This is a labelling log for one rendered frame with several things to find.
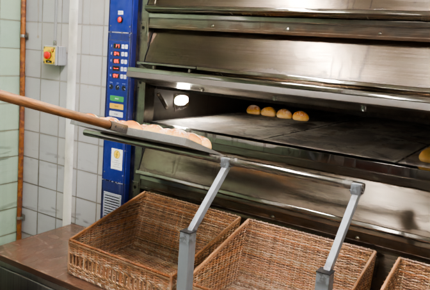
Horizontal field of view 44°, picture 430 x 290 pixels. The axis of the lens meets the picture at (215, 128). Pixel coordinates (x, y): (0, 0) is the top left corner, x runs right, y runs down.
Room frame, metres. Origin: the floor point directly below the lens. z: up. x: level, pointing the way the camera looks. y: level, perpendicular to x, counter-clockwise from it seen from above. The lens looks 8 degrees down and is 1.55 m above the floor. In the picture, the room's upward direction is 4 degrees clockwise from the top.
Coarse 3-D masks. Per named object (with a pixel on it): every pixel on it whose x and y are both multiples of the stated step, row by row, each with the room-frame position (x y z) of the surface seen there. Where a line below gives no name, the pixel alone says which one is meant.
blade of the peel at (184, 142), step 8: (72, 120) 2.08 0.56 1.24; (88, 128) 2.14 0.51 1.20; (96, 128) 2.01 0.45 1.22; (128, 128) 1.94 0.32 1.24; (128, 136) 2.11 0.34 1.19; (136, 136) 1.91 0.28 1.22; (144, 136) 1.89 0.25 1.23; (152, 136) 1.88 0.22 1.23; (160, 136) 1.86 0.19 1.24; (168, 136) 1.84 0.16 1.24; (176, 136) 1.83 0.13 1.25; (168, 144) 1.99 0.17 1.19; (176, 144) 1.82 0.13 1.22; (184, 144) 1.80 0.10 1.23; (192, 144) 1.84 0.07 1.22; (216, 152) 1.99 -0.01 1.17
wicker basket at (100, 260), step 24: (144, 192) 2.52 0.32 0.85; (120, 216) 2.39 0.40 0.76; (144, 216) 2.48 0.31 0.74; (168, 216) 2.41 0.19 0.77; (192, 216) 2.35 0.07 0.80; (216, 216) 2.28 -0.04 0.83; (240, 216) 2.23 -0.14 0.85; (72, 240) 2.13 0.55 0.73; (96, 240) 2.27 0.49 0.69; (120, 240) 2.40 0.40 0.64; (144, 240) 2.44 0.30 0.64; (168, 240) 2.37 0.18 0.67; (216, 240) 2.08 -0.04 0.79; (72, 264) 2.12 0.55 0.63; (96, 264) 2.05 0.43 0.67; (120, 264) 1.98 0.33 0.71; (144, 264) 2.27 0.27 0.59; (168, 264) 2.29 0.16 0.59; (120, 288) 1.98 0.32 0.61; (144, 288) 2.03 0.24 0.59; (168, 288) 1.85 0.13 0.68
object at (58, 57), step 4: (44, 48) 2.86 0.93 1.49; (48, 48) 2.84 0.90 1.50; (52, 48) 2.82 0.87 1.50; (56, 48) 2.82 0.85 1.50; (60, 48) 2.84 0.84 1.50; (64, 48) 2.86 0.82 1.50; (52, 52) 2.82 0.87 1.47; (56, 52) 2.82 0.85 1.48; (60, 52) 2.84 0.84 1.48; (64, 52) 2.86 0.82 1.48; (52, 56) 2.82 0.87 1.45; (56, 56) 2.82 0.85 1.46; (60, 56) 2.84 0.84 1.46; (64, 56) 2.86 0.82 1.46; (44, 60) 2.85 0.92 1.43; (48, 60) 2.84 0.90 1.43; (52, 60) 2.82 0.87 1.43; (56, 60) 2.82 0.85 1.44; (60, 60) 2.84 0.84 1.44; (64, 60) 2.86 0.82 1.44; (48, 64) 2.84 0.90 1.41; (52, 64) 2.82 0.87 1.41; (56, 64) 2.82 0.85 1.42; (60, 64) 2.84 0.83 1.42; (64, 64) 2.86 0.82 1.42
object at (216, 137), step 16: (192, 128) 2.49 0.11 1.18; (224, 144) 2.33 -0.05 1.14; (240, 144) 2.29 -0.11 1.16; (256, 144) 2.25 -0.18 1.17; (272, 144) 2.21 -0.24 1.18; (320, 160) 2.09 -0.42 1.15; (336, 160) 2.06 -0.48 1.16; (352, 160) 2.03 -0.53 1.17; (368, 160) 2.00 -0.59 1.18; (400, 176) 1.93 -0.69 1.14; (416, 176) 1.90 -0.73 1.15
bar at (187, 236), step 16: (128, 144) 2.14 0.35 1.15; (144, 144) 2.09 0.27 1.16; (160, 144) 2.06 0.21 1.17; (208, 160) 1.93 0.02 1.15; (224, 160) 1.88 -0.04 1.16; (240, 160) 1.86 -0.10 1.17; (224, 176) 1.87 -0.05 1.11; (288, 176) 1.76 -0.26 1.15; (304, 176) 1.73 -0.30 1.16; (320, 176) 1.70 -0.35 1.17; (208, 192) 1.82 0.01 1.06; (352, 192) 1.63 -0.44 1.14; (208, 208) 1.79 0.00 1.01; (352, 208) 1.59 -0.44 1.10; (192, 224) 1.73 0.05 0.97; (192, 240) 1.70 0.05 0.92; (336, 240) 1.53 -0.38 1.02; (192, 256) 1.71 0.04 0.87; (336, 256) 1.50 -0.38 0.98; (192, 272) 1.71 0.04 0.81; (320, 272) 1.45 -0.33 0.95; (192, 288) 1.72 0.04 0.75; (320, 288) 1.45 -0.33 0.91
